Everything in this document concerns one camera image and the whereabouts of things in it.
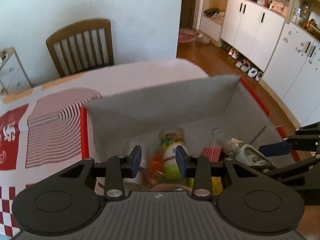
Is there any grey correction tape dispenser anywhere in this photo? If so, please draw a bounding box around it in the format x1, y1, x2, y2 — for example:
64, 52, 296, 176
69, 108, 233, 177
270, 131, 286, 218
223, 138, 272, 166

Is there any orange red dragon keychain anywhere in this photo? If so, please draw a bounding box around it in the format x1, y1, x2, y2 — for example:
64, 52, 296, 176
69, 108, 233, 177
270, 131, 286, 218
147, 150, 165, 186

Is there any green label cylinder can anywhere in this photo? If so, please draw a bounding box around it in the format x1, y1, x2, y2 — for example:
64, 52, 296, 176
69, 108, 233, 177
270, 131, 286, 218
159, 128, 185, 180

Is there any red cardboard box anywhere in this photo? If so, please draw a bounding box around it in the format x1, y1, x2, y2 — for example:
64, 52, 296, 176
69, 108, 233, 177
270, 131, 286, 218
80, 75, 281, 185

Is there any yellow cardboard box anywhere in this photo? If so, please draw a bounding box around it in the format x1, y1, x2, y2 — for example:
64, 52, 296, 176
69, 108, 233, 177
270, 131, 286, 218
211, 177, 223, 196

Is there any red white printed tablecloth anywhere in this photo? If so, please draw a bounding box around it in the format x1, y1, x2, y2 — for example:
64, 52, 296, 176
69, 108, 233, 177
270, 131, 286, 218
1, 59, 206, 239

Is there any pink white shoes pair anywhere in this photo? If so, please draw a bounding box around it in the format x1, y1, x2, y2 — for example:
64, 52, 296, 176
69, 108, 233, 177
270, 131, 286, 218
228, 48, 239, 60

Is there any brown wooden chair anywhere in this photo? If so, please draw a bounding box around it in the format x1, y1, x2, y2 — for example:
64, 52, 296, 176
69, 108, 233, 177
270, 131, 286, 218
46, 18, 114, 77

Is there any pink floor mat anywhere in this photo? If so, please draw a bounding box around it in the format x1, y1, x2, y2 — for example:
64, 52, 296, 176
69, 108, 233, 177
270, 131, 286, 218
178, 28, 199, 43

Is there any white drawer cabinet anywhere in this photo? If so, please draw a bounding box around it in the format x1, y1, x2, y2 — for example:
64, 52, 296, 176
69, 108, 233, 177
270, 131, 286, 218
1, 47, 32, 96

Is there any white wall cabinet unit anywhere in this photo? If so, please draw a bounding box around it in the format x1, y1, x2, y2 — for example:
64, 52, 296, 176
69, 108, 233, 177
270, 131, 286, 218
197, 0, 319, 126

